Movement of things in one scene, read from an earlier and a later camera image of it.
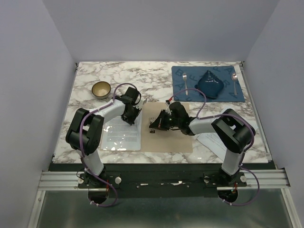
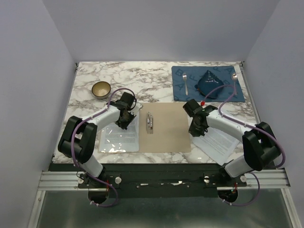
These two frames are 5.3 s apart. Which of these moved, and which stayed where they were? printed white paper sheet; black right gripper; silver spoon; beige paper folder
Moved: black right gripper
Stayed: printed white paper sheet; silver spoon; beige paper folder
